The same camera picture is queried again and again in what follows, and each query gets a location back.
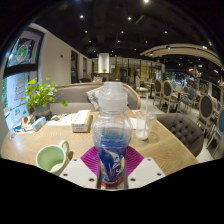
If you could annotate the white paper sheet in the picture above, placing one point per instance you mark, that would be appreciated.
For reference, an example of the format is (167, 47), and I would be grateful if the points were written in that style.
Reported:
(61, 120)

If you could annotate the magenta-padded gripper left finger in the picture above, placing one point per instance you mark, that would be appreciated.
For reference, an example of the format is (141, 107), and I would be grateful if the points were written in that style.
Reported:
(80, 171)

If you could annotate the grey tufted chair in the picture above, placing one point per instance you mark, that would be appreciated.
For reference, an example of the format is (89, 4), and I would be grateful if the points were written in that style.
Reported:
(181, 131)

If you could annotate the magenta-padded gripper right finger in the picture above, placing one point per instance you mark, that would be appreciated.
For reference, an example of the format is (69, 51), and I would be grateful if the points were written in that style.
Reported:
(145, 171)

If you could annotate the light green ceramic mug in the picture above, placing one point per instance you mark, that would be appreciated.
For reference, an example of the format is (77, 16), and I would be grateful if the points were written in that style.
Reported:
(50, 160)

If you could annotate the group of ceiling lights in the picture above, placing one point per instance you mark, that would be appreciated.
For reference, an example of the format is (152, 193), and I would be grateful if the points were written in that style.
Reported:
(81, 16)

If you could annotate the grey chevron cushion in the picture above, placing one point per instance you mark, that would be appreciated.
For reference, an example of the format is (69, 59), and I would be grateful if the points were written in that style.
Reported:
(93, 98)

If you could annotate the clear bottle with blue label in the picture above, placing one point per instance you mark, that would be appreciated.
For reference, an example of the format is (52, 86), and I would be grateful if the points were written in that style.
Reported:
(112, 140)

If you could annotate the white tissue box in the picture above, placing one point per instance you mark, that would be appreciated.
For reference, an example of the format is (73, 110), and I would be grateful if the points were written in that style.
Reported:
(81, 121)

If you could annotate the small light blue box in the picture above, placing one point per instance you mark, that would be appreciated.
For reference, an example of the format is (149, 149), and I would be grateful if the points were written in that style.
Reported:
(39, 123)

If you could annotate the green potted plant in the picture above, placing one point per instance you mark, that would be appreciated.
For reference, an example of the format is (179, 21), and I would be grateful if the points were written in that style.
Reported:
(41, 95)

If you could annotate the curved grey sofa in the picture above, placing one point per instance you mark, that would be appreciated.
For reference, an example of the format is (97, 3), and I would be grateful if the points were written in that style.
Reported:
(71, 96)

